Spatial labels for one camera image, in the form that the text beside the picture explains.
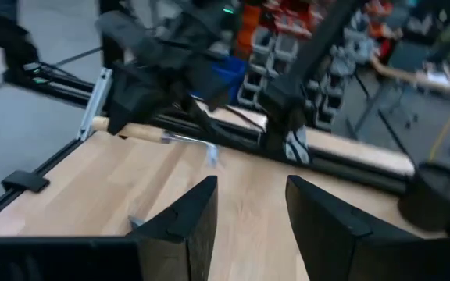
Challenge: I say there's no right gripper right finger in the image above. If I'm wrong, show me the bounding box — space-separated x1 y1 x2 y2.
285 174 450 281

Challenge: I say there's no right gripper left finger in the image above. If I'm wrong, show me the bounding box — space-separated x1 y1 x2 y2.
126 175 220 281

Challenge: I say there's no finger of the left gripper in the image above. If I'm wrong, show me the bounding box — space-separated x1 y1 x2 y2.
106 66 176 136
187 61 236 112

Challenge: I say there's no three-prong rake wooden handle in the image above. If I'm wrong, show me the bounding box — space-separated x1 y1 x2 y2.
91 116 220 168

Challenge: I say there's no blue plastic bin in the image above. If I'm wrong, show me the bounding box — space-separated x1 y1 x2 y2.
211 56 248 105

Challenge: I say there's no storage bin rack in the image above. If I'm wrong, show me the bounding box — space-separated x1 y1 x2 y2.
234 0 409 132

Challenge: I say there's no green potted plant black pot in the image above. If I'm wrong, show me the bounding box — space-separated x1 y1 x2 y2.
398 0 450 233

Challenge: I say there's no silver aluminium bracket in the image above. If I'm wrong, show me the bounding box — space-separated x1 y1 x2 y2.
77 68 113 141

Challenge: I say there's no black aluminium table frame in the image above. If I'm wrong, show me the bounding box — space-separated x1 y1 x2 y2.
0 68 417 231

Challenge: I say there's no black plastic frame clip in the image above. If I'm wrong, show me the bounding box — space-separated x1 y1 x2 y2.
0 169 51 194

